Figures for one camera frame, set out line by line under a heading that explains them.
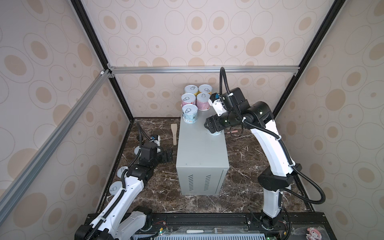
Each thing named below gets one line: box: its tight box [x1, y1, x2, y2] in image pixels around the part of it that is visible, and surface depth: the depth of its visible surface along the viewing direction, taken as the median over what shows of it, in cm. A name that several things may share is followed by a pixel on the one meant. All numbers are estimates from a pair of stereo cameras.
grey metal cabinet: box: [176, 103, 230, 196], surface depth 64 cm
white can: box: [182, 103, 198, 124], surface depth 70 cm
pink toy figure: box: [306, 227, 322, 240], surface depth 70 cm
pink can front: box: [181, 93, 196, 108], surface depth 76 cm
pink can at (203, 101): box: [196, 92, 211, 111], surface depth 76 cm
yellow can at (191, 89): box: [184, 84, 199, 94], surface depth 81 cm
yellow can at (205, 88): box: [198, 84, 213, 93], surface depth 81 cm
